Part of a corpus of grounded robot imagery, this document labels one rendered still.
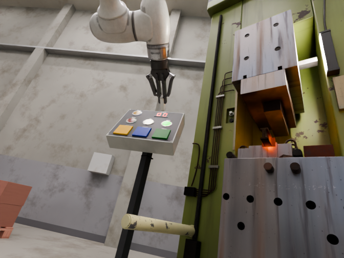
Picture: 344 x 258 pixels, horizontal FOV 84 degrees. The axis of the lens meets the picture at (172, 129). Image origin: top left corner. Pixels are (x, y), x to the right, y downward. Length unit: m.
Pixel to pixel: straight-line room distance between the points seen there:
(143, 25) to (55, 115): 5.32
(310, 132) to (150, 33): 1.07
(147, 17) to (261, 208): 0.75
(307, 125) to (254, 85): 0.52
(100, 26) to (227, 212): 0.80
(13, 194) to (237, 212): 3.32
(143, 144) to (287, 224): 0.63
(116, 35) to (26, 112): 5.83
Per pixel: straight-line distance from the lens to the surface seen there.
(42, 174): 5.39
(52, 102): 6.27
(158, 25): 0.77
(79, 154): 5.09
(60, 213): 4.95
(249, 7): 1.79
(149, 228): 0.76
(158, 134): 0.91
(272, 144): 0.85
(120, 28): 0.78
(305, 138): 1.39
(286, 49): 1.14
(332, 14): 1.47
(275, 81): 1.03
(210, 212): 1.02
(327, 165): 0.76
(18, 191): 3.71
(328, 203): 0.74
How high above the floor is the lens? 0.65
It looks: 25 degrees up
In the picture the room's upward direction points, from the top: 12 degrees clockwise
